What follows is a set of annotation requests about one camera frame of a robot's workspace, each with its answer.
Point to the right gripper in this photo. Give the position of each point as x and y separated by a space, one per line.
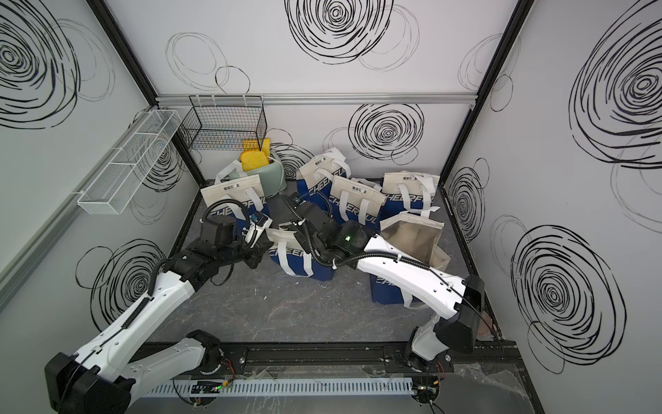
300 233

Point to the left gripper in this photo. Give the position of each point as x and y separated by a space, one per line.
258 249

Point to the takeout bag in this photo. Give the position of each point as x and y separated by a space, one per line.
357 201
315 178
247 190
411 192
293 260
415 236

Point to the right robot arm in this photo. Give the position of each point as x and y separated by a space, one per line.
457 302

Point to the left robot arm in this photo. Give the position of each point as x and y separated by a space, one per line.
103 376

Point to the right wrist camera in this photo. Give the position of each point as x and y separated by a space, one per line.
295 201

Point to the black wire basket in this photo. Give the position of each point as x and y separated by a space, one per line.
225 123

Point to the white wire shelf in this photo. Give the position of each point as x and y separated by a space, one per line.
111 191

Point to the grey cable duct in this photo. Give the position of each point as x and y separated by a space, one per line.
240 388

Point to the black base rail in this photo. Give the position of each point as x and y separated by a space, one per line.
392 358

